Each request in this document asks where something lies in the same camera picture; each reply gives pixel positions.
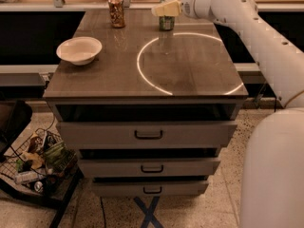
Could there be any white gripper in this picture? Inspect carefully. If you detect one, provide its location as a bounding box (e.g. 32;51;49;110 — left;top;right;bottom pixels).
151;0;211;19

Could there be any grey drawer cabinet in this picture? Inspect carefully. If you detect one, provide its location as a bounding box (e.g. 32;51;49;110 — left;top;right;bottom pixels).
45;9;247;183

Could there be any white paper bowl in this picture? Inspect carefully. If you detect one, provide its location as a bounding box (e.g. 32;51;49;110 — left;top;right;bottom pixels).
56;37;103;66

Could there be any green snack bag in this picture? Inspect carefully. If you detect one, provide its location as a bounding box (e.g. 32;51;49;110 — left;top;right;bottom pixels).
44;141;68;170

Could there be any middle grey drawer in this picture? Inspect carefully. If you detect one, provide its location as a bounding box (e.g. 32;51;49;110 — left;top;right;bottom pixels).
78;158;220;178

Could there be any brown orange soda can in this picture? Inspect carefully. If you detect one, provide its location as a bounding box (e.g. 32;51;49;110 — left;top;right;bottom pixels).
108;0;125;28

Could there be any bottom grey drawer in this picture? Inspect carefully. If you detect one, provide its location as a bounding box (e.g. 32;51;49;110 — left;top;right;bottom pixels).
91;180;209;197

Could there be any green soda can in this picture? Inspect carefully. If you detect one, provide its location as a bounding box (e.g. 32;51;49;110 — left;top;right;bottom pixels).
159;0;175;31

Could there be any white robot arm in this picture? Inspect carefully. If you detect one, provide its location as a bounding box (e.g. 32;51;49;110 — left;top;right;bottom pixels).
152;0;304;228

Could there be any black cable under cabinet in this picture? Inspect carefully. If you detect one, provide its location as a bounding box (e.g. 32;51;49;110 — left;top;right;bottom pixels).
100;197;108;228

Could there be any top grey drawer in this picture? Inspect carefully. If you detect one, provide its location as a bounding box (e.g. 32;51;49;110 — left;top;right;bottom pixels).
56;121;237;149

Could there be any black wire basket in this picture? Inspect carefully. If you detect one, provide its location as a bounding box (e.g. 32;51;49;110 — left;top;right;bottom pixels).
0;128;77;196

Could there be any clear plastic bottle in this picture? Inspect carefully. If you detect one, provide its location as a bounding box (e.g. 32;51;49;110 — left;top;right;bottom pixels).
14;171;46;184

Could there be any grey drawer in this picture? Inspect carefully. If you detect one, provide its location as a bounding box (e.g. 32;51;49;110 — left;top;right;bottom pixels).
91;180;209;197
78;158;220;178
56;121;237;149

